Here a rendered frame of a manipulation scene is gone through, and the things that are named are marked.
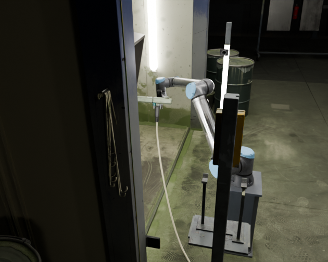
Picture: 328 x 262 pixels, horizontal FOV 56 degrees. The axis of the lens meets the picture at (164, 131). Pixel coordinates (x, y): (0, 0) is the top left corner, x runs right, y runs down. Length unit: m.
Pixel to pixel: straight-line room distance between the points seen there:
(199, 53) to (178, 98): 0.71
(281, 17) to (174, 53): 5.06
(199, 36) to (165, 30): 0.46
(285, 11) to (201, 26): 5.00
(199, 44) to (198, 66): 0.28
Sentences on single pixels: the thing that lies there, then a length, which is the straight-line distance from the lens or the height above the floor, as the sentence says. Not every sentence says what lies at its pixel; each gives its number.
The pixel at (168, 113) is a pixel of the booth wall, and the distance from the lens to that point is 4.59.
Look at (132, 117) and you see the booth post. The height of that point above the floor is 1.44.
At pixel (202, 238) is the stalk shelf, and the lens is 1.77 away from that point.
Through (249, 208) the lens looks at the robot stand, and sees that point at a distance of 2.47.
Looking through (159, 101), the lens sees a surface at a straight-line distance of 2.54.
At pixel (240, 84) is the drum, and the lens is 4.81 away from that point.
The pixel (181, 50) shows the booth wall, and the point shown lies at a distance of 4.27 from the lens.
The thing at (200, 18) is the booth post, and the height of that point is 1.58.
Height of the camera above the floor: 2.06
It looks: 27 degrees down
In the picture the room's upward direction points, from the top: 1 degrees counter-clockwise
